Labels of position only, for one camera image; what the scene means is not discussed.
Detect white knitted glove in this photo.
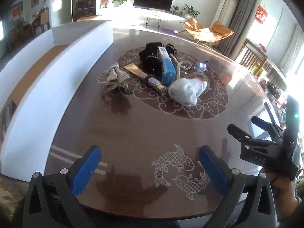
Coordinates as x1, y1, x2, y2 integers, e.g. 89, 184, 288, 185
168, 78, 207, 107

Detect blue white carton box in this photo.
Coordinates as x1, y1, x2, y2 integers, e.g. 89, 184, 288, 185
157, 46, 176, 86

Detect rhinestone bow hair claw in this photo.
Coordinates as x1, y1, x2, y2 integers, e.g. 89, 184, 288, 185
96, 63, 130, 93

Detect person's right hand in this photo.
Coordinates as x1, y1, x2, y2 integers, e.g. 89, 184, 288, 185
266, 172, 299, 220

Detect floral cushion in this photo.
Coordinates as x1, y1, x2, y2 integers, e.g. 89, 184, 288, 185
0, 177, 24, 219

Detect wooden dining chair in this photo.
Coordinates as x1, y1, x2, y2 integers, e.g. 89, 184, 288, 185
240, 39, 268, 75

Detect pearl hair claw clip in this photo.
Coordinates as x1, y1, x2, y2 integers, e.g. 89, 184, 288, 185
169, 54, 192, 72

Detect orange lounge chair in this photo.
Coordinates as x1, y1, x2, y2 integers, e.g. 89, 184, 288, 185
183, 17, 234, 43

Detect white cardboard storage box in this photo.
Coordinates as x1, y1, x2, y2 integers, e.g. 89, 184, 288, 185
1, 21, 114, 182

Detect black velvet scrunchie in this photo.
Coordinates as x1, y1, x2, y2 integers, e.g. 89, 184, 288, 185
139, 49, 162, 76

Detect black velvet pouch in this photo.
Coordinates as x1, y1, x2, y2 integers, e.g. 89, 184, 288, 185
145, 42, 177, 56

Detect gold cosmetic tube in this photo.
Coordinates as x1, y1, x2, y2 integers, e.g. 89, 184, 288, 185
123, 63, 167, 93

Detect green potted plant right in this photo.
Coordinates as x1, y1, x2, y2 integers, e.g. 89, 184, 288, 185
182, 4, 200, 19

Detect green potted plant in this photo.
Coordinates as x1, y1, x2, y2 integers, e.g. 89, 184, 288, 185
112, 0, 129, 7
182, 4, 200, 19

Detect white tv console table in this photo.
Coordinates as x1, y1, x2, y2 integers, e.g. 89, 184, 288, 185
135, 8, 185, 29

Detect white floor air conditioner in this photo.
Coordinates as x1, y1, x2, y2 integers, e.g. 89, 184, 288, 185
211, 0, 239, 27

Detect grey curtain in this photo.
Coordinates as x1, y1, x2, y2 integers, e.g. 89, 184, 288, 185
219, 0, 261, 60

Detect green potted plant left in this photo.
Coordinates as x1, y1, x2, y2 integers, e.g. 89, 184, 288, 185
112, 0, 129, 7

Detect red flower pot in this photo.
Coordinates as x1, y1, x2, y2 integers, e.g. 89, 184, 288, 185
99, 0, 111, 8

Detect red wall decoration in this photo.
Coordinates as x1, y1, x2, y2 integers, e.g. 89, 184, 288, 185
255, 5, 267, 24

